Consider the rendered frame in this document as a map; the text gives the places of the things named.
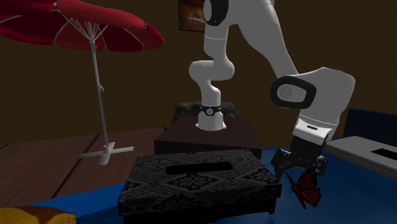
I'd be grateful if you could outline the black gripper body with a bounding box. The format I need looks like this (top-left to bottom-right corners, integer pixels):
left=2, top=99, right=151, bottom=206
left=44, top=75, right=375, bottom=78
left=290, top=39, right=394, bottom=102
left=289, top=135, right=324, bottom=163

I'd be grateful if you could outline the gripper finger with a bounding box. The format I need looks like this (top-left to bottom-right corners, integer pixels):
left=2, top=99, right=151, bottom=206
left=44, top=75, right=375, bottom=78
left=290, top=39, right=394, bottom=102
left=270, top=148, right=294, bottom=181
left=313, top=155, right=328, bottom=176

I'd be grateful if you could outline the red butterfly figure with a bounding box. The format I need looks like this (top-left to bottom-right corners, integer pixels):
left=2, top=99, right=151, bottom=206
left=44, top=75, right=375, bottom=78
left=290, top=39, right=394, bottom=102
left=283, top=167, right=322, bottom=209

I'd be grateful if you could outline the grey tissue box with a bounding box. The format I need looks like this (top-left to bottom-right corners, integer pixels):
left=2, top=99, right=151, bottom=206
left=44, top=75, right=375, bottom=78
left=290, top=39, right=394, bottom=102
left=322, top=135, right=397, bottom=181

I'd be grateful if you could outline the black patterned tissue box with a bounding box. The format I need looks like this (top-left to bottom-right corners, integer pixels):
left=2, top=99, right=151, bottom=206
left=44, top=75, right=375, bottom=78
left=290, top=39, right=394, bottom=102
left=117, top=149, right=283, bottom=224

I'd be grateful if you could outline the dark brown robot stand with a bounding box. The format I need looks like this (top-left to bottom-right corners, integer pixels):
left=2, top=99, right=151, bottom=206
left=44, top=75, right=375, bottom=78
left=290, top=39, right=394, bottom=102
left=154, top=116, right=265, bottom=160

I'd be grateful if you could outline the red parasol with white pole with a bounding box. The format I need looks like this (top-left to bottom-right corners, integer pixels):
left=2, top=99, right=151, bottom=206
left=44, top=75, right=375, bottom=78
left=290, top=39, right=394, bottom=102
left=0, top=0, right=165, bottom=167

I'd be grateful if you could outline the yellow brown rounded block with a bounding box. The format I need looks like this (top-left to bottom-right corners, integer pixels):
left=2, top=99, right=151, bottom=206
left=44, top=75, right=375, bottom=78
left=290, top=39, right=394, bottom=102
left=0, top=206, right=77, bottom=224

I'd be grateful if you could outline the orange wall picture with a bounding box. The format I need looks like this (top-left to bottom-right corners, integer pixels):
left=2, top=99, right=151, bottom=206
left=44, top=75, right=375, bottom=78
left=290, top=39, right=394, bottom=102
left=178, top=0, right=206, bottom=33

